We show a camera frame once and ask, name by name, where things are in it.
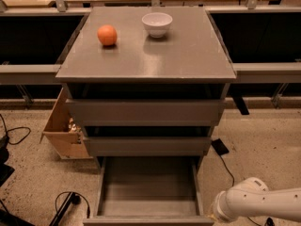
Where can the black stand with cable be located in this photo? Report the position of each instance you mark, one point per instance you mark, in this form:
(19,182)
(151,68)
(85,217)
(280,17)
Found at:
(71,198)

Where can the grey top drawer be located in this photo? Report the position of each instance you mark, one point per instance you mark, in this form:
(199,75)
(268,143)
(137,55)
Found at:
(146,112)

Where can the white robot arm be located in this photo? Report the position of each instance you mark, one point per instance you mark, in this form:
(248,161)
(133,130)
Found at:
(253,198)

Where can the brown cardboard box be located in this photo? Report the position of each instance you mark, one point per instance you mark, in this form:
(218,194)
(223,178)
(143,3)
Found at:
(67,142)

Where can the grey bottom drawer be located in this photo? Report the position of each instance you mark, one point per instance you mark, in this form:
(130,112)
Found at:
(148,191)

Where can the grey drawer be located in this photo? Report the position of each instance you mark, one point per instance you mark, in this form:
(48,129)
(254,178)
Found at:
(147,146)
(148,191)
(146,112)

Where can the orange ball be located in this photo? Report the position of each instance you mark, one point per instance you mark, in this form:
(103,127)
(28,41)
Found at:
(107,35)

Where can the black equipment left edge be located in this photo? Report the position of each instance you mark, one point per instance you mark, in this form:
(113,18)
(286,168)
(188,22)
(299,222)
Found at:
(6,218)

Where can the white ceramic bowl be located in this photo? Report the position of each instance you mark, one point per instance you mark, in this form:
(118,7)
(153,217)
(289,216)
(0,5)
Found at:
(157,23)

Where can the black power adapter with cable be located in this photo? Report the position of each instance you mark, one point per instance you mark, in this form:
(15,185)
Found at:
(221,149)

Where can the grey middle drawer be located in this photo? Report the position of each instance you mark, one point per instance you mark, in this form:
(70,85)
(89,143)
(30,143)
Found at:
(147,146)

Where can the grey drawer cabinet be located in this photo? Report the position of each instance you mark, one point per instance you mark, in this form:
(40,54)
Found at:
(134,95)

